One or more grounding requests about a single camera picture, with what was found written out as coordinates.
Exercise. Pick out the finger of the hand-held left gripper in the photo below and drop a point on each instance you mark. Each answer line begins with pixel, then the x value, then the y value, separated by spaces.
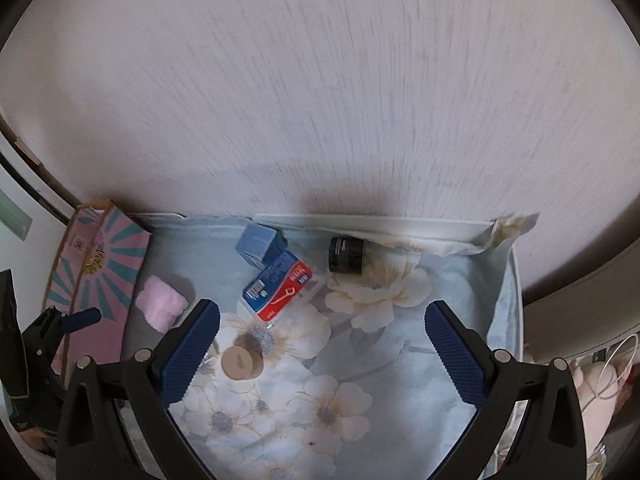
pixel 82 320

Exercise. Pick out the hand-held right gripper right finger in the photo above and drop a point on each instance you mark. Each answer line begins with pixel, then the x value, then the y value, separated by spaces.
pixel 455 355

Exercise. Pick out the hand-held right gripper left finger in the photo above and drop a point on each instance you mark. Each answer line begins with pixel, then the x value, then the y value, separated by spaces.
pixel 190 352

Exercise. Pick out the pink teal printed cardboard box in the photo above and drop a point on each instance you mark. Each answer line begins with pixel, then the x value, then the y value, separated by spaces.
pixel 100 280

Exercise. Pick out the beige round lid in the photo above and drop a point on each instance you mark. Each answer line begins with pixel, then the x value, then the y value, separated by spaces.
pixel 241 362

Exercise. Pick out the pink towel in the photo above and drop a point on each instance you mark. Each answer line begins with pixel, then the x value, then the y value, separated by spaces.
pixel 161 302

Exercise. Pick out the dental floss picks packet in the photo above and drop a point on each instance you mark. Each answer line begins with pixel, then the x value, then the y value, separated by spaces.
pixel 277 285

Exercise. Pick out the small blue box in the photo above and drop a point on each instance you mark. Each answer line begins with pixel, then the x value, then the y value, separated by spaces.
pixel 260 245

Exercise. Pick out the black cosmetic jar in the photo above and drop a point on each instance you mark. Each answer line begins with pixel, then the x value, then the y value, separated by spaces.
pixel 346 256

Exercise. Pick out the blue floral cloth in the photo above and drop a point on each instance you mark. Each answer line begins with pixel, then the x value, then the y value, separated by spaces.
pixel 400 360

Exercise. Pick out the dark flat bag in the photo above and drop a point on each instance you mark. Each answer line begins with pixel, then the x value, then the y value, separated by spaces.
pixel 11 335

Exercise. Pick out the white wardrobe door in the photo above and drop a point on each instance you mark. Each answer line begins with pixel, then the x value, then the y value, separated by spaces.
pixel 22 260

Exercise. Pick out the grey cushioned chair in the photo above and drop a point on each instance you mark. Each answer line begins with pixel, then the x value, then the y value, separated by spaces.
pixel 575 290

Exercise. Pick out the wooden wall block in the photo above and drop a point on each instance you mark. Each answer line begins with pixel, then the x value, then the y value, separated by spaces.
pixel 27 151

